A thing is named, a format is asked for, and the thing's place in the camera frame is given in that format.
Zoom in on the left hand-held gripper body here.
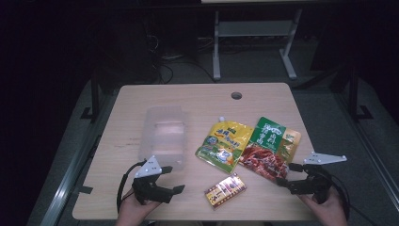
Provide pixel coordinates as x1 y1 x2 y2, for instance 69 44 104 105
131 154 174 205

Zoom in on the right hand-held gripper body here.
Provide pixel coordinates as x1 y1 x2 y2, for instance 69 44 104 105
286 152 348 205

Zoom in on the clear plastic container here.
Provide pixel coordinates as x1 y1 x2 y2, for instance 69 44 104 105
138 105 190 172

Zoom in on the small red and gold box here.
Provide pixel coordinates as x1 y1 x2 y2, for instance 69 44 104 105
204 172 247 210

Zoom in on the yellow spout pouch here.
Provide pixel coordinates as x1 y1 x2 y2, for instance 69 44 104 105
195 116 254 174

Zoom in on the person's left hand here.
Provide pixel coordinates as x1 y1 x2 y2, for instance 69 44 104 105
116 187 163 226

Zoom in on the person's right hand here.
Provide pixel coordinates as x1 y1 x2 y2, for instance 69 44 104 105
297 186 347 226

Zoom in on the black metal stand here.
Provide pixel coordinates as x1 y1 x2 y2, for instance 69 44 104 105
80 70 104 123
346 62 375 121

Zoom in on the right hand-held gripper black cable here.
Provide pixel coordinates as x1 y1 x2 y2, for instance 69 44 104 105
328 173 377 226

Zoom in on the aluminium floor rail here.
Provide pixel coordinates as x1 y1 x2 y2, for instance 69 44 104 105
39 93 120 226
332 93 399 202

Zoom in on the black floor cable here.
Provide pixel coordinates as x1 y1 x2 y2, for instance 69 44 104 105
156 60 217 84

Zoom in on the desk with white metal frame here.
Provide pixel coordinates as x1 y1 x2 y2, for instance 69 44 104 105
200 0 330 81

